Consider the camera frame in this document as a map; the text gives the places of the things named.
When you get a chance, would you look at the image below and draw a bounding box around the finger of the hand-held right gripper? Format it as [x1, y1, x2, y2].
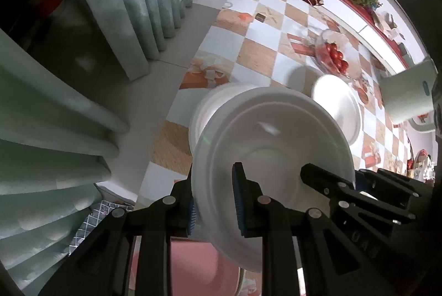
[357, 168, 434, 200]
[300, 163, 417, 226]

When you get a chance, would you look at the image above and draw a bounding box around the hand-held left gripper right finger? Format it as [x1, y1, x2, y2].
[231, 161, 396, 296]

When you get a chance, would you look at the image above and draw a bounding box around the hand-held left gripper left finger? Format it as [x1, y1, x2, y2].
[38, 175, 201, 296]

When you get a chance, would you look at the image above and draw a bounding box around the pink square plate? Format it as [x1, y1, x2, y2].
[129, 236, 242, 296]

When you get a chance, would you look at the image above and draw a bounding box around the white foam bowl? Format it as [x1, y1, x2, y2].
[188, 82, 263, 158]
[311, 74, 363, 146]
[191, 86, 355, 273]

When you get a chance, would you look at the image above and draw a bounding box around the pale green electric kettle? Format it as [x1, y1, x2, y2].
[379, 58, 439, 133]

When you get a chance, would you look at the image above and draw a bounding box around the grey checkered cloth bag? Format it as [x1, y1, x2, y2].
[67, 199, 133, 257]

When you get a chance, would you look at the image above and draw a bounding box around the pile of cherry tomatoes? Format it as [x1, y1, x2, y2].
[319, 42, 349, 73]

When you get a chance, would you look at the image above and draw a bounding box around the clear glass bowl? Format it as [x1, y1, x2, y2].
[312, 28, 361, 81]

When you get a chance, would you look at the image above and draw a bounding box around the checkered printed tablecloth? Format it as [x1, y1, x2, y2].
[136, 0, 415, 296]

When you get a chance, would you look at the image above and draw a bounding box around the white cabinet with red top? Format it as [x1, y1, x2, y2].
[321, 0, 432, 76]

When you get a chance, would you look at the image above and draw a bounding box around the pale green curtain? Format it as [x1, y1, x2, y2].
[0, 0, 228, 296]

